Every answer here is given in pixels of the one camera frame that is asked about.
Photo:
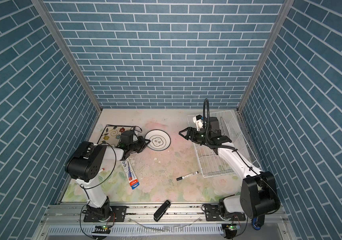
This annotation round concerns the blue white toothpaste box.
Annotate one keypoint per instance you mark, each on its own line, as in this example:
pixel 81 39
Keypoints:
pixel 129 171

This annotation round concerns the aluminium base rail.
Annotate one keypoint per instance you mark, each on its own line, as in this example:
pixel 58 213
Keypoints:
pixel 137 219

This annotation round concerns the white wire dish rack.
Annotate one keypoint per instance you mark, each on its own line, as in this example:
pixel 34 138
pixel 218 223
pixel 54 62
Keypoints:
pixel 225 149

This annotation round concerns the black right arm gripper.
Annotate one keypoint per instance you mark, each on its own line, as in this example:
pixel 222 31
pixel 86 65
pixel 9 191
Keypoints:
pixel 190 132

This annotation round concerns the black marker pen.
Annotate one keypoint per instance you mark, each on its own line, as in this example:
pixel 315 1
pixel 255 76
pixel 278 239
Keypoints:
pixel 187 176

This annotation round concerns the black stapler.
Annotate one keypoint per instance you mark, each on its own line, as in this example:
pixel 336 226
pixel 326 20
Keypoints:
pixel 161 210

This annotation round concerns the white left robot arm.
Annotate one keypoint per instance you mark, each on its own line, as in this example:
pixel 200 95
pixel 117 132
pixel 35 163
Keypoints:
pixel 85 165

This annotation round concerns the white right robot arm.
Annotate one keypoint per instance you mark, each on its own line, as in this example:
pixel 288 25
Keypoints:
pixel 258 196

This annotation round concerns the blue black handheld tool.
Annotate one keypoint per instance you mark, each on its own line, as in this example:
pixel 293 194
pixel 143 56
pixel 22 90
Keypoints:
pixel 258 222

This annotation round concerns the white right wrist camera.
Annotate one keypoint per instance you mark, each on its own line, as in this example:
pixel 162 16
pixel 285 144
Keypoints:
pixel 199 122

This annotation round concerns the floral square plate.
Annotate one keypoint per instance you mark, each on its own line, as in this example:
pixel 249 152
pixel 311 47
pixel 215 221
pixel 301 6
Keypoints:
pixel 112 134

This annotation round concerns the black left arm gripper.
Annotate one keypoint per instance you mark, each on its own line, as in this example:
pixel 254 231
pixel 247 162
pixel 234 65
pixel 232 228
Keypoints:
pixel 141 140

